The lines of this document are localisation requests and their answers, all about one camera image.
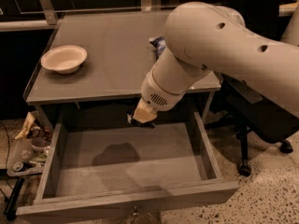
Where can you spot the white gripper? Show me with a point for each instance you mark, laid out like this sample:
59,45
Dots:
156,94

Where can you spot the dark blue rxbar wrapper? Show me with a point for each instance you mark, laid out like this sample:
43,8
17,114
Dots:
133,122

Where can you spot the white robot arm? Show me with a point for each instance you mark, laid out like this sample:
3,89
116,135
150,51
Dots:
201,38

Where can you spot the grey cabinet with top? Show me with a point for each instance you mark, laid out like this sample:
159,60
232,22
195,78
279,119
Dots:
119,57

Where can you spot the open grey top drawer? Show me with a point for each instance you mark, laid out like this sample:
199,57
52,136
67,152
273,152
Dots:
99,169

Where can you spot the blue white chip bag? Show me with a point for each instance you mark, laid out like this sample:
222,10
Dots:
159,44

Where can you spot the white paper bowl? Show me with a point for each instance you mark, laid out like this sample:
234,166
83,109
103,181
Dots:
64,59

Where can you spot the black office chair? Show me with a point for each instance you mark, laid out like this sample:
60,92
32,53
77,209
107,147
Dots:
248,111

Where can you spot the yellow snack bag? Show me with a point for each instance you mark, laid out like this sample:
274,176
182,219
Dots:
29,120

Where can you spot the clear plastic snack bin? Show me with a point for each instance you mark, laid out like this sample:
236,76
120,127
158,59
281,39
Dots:
29,154

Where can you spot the metal drawer handle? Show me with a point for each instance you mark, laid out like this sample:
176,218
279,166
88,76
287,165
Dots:
138,217

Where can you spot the metal rail bracket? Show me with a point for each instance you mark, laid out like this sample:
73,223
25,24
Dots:
49,12

